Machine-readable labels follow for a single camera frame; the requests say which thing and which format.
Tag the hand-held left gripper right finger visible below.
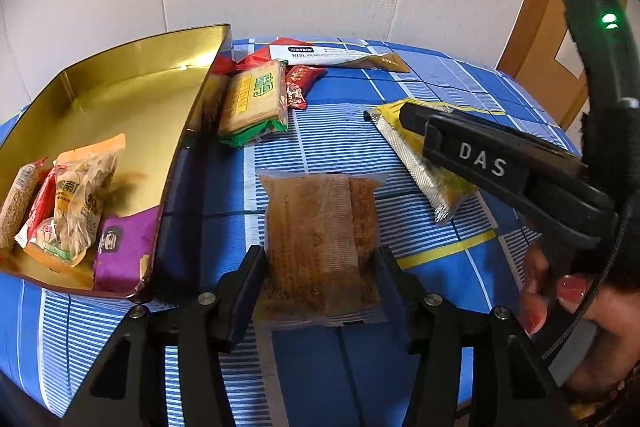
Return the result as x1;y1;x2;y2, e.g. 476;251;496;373
376;246;573;427

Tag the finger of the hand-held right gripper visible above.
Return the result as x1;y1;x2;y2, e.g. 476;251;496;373
422;114;617;253
398;102;589;174

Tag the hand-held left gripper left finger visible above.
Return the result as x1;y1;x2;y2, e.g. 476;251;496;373
62;245;268;427

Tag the yellow snack packet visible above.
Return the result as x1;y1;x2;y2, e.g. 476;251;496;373
364;97;481;226

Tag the clear brown cake packet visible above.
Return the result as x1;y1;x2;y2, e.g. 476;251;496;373
252;172;390;330

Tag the long white sachet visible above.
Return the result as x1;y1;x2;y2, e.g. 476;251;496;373
267;43;411;74

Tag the red gold-print snack packet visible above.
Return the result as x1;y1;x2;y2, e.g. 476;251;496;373
284;64;327;110

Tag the purple snack packet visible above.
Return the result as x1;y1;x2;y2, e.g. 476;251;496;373
94;207;160;294

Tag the orange nut snack packet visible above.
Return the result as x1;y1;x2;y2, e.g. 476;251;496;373
24;133;126;268

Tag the gold tin box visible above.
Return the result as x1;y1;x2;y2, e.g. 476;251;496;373
0;23;233;305

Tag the red and white candy packet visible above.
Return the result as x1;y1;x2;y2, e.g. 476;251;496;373
14;167;61;253

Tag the long sesame bar packet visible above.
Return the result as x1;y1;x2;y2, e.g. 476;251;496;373
0;161;46;250

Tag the person's right hand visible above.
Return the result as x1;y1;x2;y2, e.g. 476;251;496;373
517;239;640;403

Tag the blue plaid tablecloth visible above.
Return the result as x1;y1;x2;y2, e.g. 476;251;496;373
0;38;586;427

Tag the frosted door glass pane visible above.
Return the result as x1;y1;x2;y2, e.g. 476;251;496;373
554;34;584;80

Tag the wooden door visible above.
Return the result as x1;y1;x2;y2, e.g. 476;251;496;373
495;0;640;132

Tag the green biscuit packet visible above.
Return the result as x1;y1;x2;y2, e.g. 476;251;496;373
217;59;291;150

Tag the red orange-edged snack packet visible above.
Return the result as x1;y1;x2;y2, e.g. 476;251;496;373
236;37;311;70

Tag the plain red snack packet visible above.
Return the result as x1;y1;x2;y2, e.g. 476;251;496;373
209;53;238;76

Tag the black gripper cord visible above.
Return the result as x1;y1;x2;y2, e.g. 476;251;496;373
540;207;632;360

